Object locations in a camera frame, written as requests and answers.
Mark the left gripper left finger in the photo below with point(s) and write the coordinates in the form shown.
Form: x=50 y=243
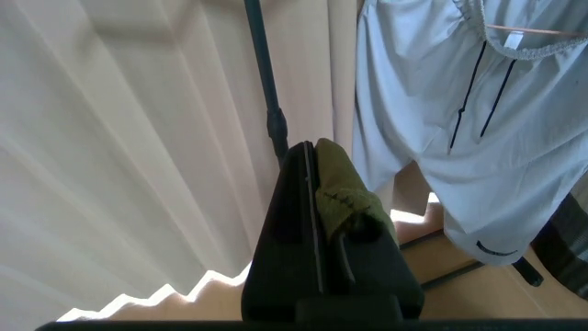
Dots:
x=285 y=257

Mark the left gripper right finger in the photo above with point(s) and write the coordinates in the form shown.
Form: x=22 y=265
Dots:
x=381 y=276

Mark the green garment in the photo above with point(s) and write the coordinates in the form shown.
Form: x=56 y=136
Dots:
x=340 y=184

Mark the pale grey shorts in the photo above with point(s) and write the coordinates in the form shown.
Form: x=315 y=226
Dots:
x=413 y=92

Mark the black clothes rack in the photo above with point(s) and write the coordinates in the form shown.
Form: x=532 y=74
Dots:
x=264 y=69

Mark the pink clothes hanger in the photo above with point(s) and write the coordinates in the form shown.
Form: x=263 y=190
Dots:
x=542 y=31

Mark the beige curtain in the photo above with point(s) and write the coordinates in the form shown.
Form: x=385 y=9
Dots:
x=115 y=138

